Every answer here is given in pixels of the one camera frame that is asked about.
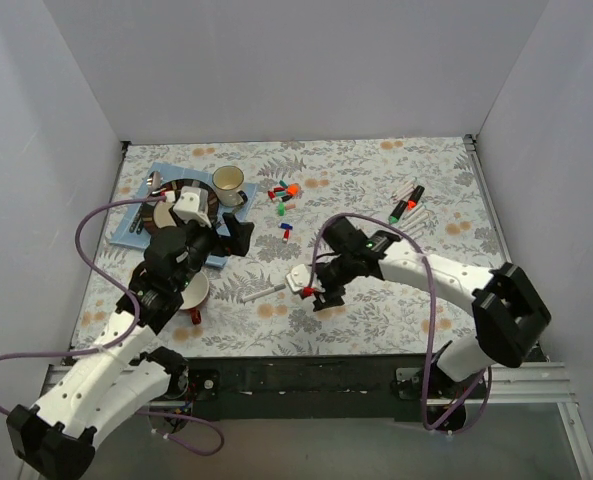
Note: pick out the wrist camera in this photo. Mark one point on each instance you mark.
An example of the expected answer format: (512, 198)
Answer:
(192, 205)
(303, 282)

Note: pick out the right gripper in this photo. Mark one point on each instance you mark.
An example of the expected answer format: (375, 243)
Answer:
(323, 286)

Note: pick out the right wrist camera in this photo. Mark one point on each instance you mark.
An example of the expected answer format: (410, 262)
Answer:
(303, 282)

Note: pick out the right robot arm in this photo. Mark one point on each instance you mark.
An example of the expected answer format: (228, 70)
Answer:
(508, 312)

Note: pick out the steel spoon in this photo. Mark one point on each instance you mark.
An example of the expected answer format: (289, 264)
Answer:
(153, 183)

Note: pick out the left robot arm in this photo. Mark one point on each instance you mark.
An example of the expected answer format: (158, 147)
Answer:
(59, 434)

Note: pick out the red cup with white inside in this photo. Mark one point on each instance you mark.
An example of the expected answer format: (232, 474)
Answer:
(194, 296)

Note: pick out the orange capped black highlighter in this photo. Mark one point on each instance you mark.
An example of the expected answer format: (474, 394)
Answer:
(415, 197)

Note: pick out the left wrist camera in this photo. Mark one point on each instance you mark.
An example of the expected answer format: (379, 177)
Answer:
(192, 205)

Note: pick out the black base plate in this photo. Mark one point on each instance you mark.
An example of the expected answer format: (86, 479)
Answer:
(302, 387)

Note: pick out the aluminium frame rail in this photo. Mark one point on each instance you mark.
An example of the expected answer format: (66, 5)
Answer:
(533, 382)

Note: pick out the teal capped white pen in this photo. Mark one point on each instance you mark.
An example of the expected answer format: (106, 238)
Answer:
(414, 222)

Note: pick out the black rimmed dinner plate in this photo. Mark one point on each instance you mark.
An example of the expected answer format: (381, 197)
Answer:
(158, 215)

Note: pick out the green capped black highlighter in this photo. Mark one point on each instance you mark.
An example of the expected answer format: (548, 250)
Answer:
(397, 212)

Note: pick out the blue capped white pen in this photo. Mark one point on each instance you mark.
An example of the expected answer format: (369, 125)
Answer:
(417, 232)

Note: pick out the orange highlighter cap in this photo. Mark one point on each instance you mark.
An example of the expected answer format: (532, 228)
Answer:
(292, 190)

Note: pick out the pink capped white pen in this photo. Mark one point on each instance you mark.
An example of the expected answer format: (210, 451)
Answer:
(403, 222)

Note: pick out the cream enamel mug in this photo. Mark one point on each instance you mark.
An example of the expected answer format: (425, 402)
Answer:
(228, 184)

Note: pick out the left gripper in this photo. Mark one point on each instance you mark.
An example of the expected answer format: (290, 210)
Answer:
(224, 240)

